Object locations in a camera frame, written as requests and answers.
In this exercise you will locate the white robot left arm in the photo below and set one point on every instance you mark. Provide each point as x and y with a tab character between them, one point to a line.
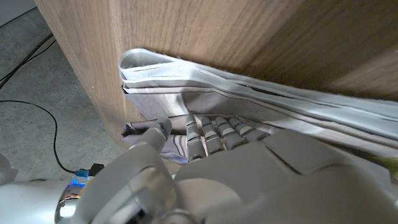
28	202

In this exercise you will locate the sofa print cloth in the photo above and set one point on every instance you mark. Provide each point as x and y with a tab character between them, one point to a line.
248	96

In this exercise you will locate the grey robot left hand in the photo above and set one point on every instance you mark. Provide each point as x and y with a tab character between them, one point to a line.
248	180

